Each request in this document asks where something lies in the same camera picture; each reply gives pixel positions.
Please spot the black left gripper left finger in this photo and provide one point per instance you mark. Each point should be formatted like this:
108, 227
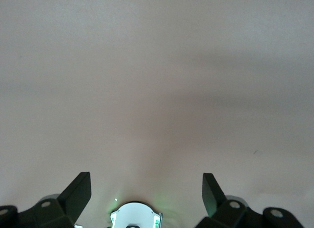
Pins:
73, 196

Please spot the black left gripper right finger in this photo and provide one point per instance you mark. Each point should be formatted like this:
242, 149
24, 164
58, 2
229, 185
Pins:
211, 193

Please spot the white round left robot arm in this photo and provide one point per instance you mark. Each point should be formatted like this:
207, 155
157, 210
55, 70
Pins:
133, 213

